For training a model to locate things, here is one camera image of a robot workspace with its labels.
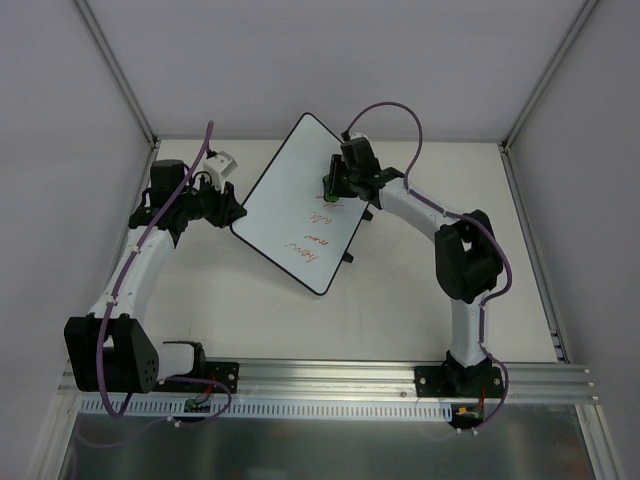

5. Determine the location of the green whiteboard eraser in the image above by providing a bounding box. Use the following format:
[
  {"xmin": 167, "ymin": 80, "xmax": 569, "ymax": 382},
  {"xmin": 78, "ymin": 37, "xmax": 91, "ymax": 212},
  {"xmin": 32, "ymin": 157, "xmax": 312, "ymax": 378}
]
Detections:
[{"xmin": 322, "ymin": 174, "xmax": 340, "ymax": 203}]

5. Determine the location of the black framed whiteboard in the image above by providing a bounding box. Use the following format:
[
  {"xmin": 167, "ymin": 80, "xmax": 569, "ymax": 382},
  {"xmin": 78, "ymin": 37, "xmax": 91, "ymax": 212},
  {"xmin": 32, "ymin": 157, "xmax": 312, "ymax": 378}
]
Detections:
[{"xmin": 231, "ymin": 112, "xmax": 367, "ymax": 296}]

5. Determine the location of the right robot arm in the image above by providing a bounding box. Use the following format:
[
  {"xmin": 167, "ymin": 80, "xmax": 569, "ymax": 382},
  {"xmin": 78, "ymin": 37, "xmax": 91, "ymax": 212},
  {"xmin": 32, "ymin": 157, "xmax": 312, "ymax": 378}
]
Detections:
[{"xmin": 323, "ymin": 136, "xmax": 504, "ymax": 397}]

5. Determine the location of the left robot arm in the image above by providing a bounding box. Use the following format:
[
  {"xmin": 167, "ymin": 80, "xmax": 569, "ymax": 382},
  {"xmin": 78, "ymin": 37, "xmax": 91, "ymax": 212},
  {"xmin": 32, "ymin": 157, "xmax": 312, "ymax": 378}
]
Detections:
[{"xmin": 64, "ymin": 152, "xmax": 246, "ymax": 394}]

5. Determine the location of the black whiteboard stand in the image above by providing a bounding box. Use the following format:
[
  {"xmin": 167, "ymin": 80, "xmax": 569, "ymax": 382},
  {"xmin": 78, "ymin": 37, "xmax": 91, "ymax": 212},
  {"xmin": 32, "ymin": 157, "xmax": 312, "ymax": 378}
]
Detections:
[{"xmin": 342, "ymin": 207, "xmax": 376, "ymax": 265}]

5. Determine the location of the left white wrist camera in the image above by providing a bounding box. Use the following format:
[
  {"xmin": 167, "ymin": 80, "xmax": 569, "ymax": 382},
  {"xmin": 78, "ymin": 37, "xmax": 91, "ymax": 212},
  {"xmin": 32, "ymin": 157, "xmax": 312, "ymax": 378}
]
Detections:
[{"xmin": 203, "ymin": 151, "xmax": 237, "ymax": 193}]

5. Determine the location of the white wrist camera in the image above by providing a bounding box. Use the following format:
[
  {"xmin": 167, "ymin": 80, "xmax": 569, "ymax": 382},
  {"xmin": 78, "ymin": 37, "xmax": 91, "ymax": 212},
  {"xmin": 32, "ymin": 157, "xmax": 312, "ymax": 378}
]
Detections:
[
  {"xmin": 340, "ymin": 131, "xmax": 369, "ymax": 143},
  {"xmin": 203, "ymin": 151, "xmax": 237, "ymax": 193}
]

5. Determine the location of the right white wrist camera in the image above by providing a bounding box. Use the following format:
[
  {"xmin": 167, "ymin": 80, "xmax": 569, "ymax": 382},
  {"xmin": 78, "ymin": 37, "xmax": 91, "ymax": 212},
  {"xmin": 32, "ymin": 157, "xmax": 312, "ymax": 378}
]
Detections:
[{"xmin": 340, "ymin": 131, "xmax": 369, "ymax": 143}]

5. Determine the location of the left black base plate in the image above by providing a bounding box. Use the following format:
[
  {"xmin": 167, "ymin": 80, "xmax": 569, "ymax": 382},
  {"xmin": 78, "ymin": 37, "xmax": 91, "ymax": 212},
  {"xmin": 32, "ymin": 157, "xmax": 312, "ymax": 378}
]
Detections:
[{"xmin": 153, "ymin": 360, "xmax": 240, "ymax": 395}]

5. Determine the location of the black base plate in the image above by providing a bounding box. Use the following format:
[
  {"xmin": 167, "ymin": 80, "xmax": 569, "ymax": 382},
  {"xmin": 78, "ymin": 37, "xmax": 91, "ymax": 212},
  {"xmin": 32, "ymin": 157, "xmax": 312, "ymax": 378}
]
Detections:
[
  {"xmin": 413, "ymin": 364, "xmax": 504, "ymax": 399},
  {"xmin": 153, "ymin": 360, "xmax": 240, "ymax": 395}
]

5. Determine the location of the aluminium mounting rail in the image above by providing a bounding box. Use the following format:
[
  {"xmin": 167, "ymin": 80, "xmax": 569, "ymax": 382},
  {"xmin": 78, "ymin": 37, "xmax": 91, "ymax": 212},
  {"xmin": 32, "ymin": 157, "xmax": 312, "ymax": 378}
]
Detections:
[{"xmin": 57, "ymin": 354, "xmax": 599, "ymax": 401}]

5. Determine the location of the right aluminium frame post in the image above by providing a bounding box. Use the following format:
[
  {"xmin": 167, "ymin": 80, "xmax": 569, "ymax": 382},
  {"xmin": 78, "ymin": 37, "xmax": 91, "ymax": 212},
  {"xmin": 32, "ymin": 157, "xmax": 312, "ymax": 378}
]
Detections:
[{"xmin": 498, "ymin": 0, "xmax": 603, "ymax": 363}]

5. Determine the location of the aluminium frame post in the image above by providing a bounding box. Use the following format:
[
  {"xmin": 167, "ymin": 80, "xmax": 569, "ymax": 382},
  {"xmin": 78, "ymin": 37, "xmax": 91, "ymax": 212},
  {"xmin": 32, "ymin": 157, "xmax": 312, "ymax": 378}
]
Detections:
[
  {"xmin": 70, "ymin": 0, "xmax": 158, "ymax": 147},
  {"xmin": 498, "ymin": 0, "xmax": 603, "ymax": 363}
]

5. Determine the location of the white slotted cable duct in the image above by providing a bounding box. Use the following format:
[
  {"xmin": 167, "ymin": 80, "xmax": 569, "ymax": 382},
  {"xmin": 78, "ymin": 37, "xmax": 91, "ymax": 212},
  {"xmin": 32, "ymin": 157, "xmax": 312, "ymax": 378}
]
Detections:
[{"xmin": 79, "ymin": 397, "xmax": 454, "ymax": 422}]

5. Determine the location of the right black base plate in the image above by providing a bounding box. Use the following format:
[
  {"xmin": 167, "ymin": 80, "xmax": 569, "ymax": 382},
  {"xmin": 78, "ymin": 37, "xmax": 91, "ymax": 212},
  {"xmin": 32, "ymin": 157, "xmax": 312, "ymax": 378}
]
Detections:
[{"xmin": 413, "ymin": 364, "xmax": 504, "ymax": 399}]

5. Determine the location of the left aluminium frame post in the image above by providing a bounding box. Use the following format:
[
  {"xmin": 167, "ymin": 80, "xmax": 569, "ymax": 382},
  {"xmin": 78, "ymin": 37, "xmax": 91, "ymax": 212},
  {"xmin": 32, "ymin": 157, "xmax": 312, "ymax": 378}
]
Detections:
[{"xmin": 70, "ymin": 0, "xmax": 158, "ymax": 147}]

